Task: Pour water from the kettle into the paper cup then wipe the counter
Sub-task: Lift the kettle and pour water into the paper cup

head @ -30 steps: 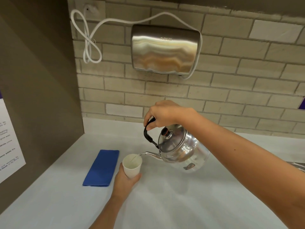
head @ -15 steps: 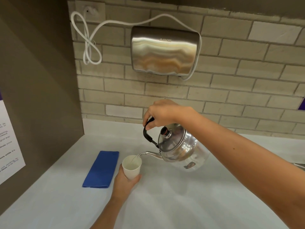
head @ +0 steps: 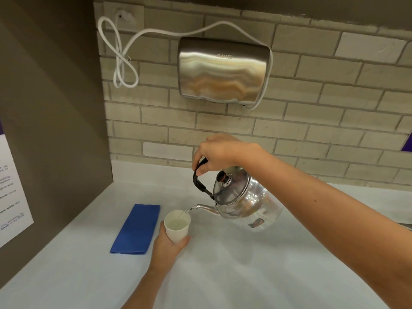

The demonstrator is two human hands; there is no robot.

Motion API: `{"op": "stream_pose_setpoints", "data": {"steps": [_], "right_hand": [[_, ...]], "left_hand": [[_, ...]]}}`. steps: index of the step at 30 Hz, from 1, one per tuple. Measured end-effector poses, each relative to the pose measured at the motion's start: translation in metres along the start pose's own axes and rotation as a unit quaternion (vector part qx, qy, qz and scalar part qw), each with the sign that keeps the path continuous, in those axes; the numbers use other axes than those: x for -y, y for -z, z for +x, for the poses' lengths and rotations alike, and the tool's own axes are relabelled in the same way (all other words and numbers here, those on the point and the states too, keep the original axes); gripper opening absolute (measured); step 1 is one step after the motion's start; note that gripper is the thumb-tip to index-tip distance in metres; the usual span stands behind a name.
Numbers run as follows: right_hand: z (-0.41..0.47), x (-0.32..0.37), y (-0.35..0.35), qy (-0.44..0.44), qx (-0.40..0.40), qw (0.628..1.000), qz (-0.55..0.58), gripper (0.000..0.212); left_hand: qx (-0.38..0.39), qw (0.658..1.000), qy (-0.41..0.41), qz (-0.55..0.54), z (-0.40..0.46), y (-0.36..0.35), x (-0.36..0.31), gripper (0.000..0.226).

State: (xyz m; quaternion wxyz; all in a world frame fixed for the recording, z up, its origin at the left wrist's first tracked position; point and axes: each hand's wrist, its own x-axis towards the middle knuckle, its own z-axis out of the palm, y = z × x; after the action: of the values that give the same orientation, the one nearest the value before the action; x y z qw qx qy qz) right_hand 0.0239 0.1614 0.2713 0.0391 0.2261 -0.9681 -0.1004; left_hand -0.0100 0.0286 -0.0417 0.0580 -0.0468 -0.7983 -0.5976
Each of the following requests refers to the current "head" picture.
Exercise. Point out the white paper cup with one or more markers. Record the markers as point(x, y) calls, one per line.
point(176, 226)

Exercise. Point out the white wall socket plate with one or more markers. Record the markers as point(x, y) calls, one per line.
point(123, 16)

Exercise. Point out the person's right forearm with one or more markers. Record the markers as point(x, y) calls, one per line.
point(334, 218)

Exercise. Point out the purple wall sign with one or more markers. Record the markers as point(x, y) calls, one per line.
point(407, 141)

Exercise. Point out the silver metal kettle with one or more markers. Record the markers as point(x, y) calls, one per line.
point(238, 199)

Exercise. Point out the person's left thumb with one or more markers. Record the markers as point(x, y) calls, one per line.
point(182, 241)

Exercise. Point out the folded blue cloth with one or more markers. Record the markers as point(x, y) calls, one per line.
point(136, 229)

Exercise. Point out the stainless steel hand dryer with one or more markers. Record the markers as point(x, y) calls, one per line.
point(222, 71)

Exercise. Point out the person's left hand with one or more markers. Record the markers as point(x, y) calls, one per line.
point(165, 252)

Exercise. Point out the person's right hand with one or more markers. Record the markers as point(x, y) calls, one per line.
point(225, 151)

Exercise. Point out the person's left forearm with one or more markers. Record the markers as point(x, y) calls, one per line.
point(141, 289)

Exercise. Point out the person's right thumb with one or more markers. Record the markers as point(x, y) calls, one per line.
point(202, 167)

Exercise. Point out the white printed wall notice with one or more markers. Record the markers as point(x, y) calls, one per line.
point(11, 193)

